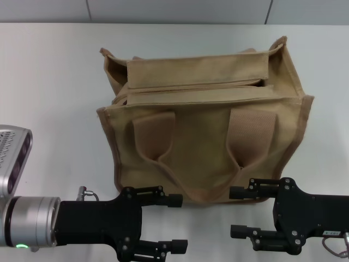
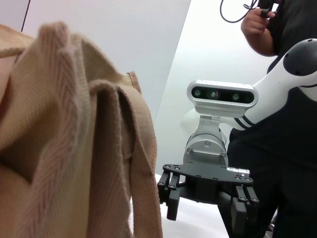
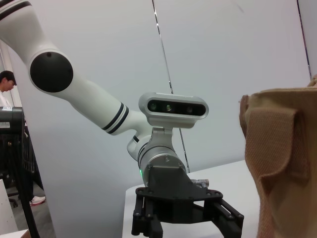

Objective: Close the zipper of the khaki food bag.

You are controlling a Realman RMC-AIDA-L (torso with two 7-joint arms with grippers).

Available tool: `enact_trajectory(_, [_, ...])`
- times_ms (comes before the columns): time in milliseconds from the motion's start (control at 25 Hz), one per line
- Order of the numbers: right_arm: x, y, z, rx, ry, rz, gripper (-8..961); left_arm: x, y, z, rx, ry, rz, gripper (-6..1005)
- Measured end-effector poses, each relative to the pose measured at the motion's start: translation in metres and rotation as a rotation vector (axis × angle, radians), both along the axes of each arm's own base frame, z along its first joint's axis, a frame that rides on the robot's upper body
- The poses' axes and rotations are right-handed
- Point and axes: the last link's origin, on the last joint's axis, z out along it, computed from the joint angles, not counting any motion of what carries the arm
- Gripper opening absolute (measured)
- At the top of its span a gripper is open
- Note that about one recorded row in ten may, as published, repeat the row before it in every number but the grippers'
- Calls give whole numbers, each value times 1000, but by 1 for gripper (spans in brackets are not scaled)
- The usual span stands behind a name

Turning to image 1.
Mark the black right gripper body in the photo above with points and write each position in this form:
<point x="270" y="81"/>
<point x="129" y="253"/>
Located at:
<point x="308" y="215"/>

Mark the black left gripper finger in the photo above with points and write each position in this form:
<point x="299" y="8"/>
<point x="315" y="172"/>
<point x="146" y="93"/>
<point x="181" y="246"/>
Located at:
<point x="177" y="245"/>
<point x="174" y="200"/>

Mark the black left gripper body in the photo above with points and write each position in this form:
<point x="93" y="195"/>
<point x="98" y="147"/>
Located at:
<point x="98" y="221"/>

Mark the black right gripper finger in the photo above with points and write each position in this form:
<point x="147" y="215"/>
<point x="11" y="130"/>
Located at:
<point x="240" y="231"/>
<point x="238" y="192"/>

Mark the khaki canvas food bag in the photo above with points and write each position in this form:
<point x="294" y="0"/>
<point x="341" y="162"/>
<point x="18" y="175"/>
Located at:
<point x="191" y="136"/>

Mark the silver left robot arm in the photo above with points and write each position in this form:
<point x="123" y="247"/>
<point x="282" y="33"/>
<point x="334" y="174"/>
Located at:
<point x="32" y="221"/>

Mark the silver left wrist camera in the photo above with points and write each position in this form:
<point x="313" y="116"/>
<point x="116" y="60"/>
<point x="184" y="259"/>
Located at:
<point x="16" y="152"/>

